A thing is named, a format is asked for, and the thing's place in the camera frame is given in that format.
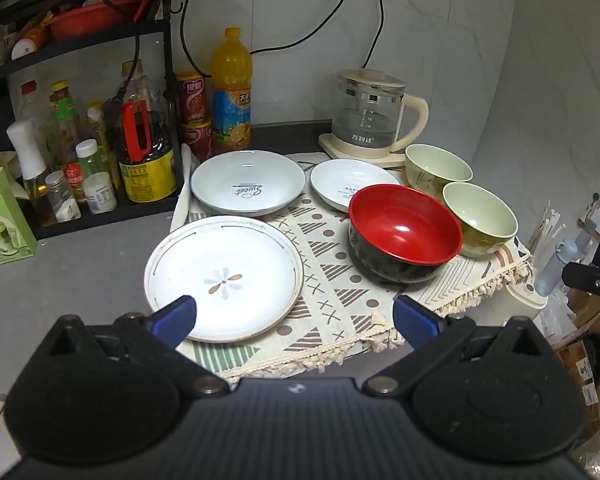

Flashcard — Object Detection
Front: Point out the glass shaker with silver cap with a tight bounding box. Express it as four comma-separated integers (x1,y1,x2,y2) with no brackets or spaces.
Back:
44,170,82,223

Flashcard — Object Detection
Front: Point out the black kettle power cable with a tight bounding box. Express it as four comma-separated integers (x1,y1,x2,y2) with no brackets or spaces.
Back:
362,0,387,70

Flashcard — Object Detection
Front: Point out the small white printed plate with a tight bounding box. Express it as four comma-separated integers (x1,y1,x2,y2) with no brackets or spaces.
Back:
309,159,402,215

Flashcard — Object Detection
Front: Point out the glass electric kettle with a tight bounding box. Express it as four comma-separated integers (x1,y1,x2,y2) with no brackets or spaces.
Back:
330,69,430,153

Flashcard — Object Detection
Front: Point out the white plate with flower print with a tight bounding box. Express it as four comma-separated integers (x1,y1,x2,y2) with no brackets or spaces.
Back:
144,215,306,345

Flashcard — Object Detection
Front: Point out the large white plate script print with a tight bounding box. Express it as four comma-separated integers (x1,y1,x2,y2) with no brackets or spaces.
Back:
190,149,307,218

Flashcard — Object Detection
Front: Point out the green bottle with white cap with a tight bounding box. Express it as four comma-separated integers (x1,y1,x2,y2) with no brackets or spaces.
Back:
75,138,112,181

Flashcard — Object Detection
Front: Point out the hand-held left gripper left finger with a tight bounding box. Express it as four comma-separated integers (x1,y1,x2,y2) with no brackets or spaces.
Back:
44,294,231,402

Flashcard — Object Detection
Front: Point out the blue water bottle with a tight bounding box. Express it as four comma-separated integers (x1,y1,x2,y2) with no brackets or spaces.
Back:
534,239,581,297

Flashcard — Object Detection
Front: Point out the white round appliance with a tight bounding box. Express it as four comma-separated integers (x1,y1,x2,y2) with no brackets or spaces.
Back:
472,280,550,328

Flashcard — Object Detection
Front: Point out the black metal storage rack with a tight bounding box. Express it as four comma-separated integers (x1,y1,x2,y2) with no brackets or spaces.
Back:
0,0,191,241

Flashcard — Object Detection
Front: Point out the orange bottle with white cap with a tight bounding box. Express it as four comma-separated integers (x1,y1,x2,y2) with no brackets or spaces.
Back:
11,25,48,61

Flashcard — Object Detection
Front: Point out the clear bottle with red cap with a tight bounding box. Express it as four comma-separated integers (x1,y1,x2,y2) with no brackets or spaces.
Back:
17,80,46,126

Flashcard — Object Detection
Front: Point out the pale green bowl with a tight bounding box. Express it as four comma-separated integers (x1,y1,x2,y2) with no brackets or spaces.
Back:
441,181,519,259
404,143,474,198

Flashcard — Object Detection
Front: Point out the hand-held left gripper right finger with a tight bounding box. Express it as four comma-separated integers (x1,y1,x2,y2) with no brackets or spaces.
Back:
361,295,562,401

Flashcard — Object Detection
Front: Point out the green cardboard box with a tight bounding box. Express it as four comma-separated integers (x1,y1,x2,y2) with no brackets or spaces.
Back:
0,166,39,266

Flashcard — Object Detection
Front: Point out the orange juice bottle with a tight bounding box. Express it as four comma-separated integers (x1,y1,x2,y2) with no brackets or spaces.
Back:
210,27,254,156

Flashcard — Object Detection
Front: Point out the small red label bottle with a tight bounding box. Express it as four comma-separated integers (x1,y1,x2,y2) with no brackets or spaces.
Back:
62,160,88,203

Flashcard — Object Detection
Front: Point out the dark oil bottle red handle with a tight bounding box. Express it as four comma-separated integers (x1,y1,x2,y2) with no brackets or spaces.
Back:
116,60,178,204

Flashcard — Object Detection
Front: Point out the red and black bowl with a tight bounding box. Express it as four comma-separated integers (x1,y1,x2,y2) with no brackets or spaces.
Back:
347,184,464,285

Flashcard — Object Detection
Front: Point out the black hanging cable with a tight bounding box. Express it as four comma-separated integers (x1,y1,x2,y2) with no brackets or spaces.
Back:
179,0,212,79

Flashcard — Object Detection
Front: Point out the patterned fringed table cloth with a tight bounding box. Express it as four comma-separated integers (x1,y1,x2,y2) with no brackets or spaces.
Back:
172,152,536,381

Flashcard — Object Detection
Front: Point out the small white jar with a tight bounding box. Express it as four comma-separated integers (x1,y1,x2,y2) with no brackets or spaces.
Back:
82,171,118,215

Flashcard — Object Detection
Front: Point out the cream kettle base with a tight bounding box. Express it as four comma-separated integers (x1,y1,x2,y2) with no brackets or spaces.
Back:
318,132,411,170

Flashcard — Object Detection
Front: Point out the red plastic basin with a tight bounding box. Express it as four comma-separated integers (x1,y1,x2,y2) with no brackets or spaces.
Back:
45,0,143,43

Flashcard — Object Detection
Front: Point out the bottle with yellow cap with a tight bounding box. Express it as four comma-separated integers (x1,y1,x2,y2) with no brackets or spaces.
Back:
47,80,88,171

